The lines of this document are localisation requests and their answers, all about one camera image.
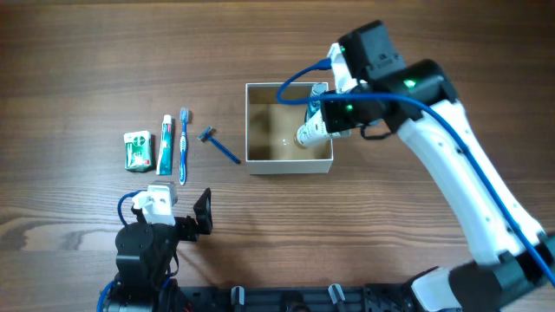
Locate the blue mouthwash bottle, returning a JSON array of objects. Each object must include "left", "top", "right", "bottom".
[{"left": 304, "top": 83, "right": 328, "bottom": 121}]

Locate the white open cardboard box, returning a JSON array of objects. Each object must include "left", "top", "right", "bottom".
[{"left": 245, "top": 82, "right": 334, "bottom": 175}]

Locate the green soap packet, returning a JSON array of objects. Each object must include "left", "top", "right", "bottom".
[{"left": 123, "top": 130, "right": 153, "bottom": 172}]

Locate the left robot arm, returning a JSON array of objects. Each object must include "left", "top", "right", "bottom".
[{"left": 96, "top": 185, "right": 213, "bottom": 312}]

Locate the white lotion tube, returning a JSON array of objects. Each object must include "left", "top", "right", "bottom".
[{"left": 295, "top": 110, "right": 351, "bottom": 148}]

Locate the teal toothpaste tube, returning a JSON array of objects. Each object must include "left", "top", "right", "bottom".
[{"left": 157, "top": 114, "right": 173, "bottom": 176}]

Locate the right blue cable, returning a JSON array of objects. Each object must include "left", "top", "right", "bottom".
[{"left": 276, "top": 58, "right": 555, "bottom": 289}]

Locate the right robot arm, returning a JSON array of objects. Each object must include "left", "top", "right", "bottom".
[{"left": 317, "top": 55, "right": 554, "bottom": 311}]

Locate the left blue cable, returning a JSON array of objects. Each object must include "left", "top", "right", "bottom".
[{"left": 95, "top": 189, "right": 144, "bottom": 312}]

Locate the blue white toothbrush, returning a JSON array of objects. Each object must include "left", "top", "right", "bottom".
[{"left": 180, "top": 107, "right": 189, "bottom": 185}]

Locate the blue cable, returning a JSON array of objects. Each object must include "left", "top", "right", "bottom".
[
  {"left": 276, "top": 58, "right": 555, "bottom": 289},
  {"left": 95, "top": 189, "right": 144, "bottom": 312}
]

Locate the blue disposable razor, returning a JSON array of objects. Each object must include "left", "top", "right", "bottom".
[{"left": 198, "top": 126, "right": 241, "bottom": 165}]

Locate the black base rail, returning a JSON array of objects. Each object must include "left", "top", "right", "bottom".
[{"left": 177, "top": 283, "right": 422, "bottom": 312}]

